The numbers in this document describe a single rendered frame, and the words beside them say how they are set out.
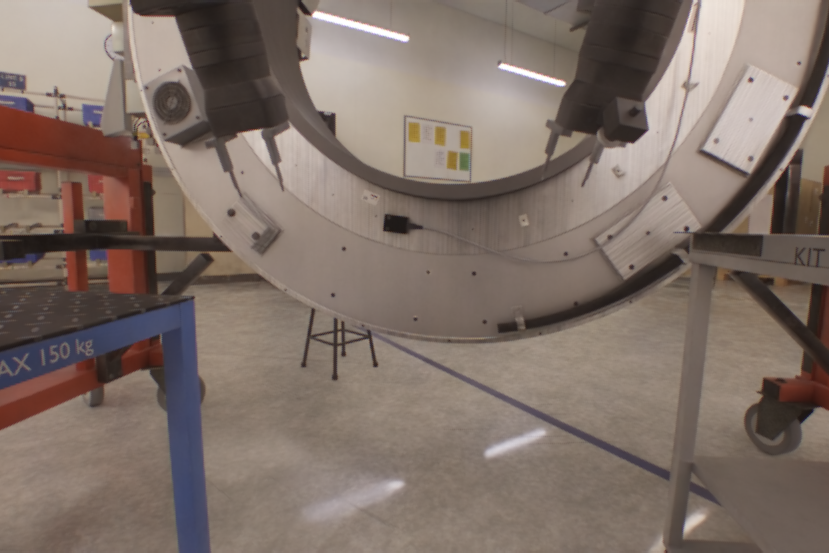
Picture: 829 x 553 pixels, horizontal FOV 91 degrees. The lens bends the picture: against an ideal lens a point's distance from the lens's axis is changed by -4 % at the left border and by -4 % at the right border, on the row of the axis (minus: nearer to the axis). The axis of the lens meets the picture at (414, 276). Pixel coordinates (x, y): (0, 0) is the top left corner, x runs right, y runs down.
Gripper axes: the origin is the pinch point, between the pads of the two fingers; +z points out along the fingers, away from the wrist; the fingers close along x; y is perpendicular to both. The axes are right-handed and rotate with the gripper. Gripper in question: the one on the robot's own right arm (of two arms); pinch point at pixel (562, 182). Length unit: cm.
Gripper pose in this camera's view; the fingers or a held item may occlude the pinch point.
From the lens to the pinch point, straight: 54.1
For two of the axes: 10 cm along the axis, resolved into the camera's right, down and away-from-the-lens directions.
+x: 9.8, 1.1, 1.6
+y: 0.8, 5.1, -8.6
